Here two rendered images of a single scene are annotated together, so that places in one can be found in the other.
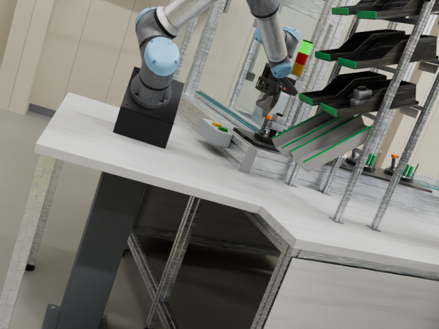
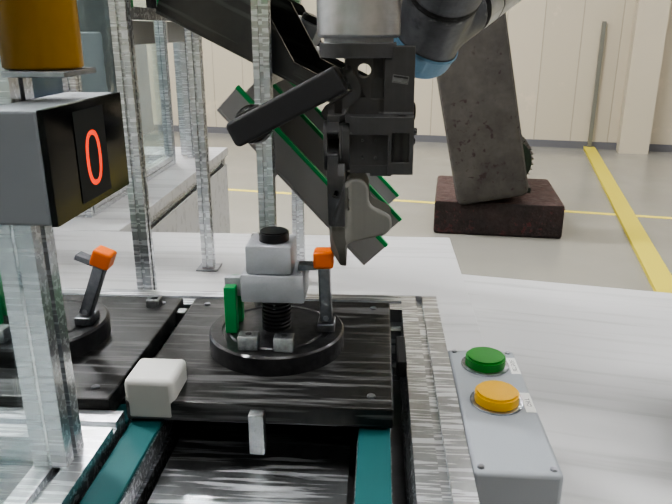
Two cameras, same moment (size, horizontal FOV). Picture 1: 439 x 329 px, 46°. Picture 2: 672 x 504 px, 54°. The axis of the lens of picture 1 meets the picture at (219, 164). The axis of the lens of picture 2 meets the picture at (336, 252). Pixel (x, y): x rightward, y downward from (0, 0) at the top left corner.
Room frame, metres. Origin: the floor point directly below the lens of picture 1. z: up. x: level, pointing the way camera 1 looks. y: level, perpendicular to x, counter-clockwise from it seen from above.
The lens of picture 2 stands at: (2.66, 0.21, 1.28)
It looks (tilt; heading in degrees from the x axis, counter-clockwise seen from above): 19 degrees down; 210
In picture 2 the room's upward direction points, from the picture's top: straight up
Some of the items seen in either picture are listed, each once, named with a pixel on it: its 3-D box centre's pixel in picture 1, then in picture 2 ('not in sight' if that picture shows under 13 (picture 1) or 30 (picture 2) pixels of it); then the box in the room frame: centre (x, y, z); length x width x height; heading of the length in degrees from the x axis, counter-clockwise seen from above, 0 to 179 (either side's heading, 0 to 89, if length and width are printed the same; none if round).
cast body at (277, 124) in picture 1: (279, 122); (265, 263); (2.15, -0.17, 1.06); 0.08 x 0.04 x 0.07; 117
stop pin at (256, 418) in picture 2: not in sight; (257, 431); (2.25, -0.11, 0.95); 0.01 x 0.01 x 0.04; 27
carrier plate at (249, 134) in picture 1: (268, 143); (277, 351); (2.14, -0.16, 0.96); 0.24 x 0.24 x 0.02; 27
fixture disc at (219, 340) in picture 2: (270, 139); (277, 335); (2.14, -0.16, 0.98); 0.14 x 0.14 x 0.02
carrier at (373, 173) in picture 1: (363, 158); not in sight; (2.37, -0.61, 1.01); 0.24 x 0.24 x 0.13; 27
